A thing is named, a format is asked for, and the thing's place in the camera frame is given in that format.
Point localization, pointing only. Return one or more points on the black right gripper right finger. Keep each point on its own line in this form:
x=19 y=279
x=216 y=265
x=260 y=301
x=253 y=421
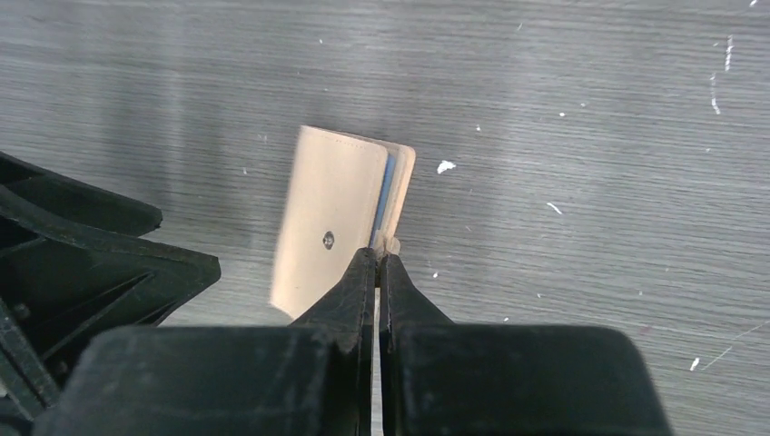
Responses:
x=441 y=377

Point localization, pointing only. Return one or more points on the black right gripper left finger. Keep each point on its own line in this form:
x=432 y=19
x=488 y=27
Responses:
x=311 y=377

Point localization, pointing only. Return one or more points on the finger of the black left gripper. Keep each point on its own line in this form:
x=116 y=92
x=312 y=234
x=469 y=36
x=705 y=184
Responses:
x=75 y=262

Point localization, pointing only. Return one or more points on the beige leather card holder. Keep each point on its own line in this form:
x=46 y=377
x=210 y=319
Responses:
x=346 y=192

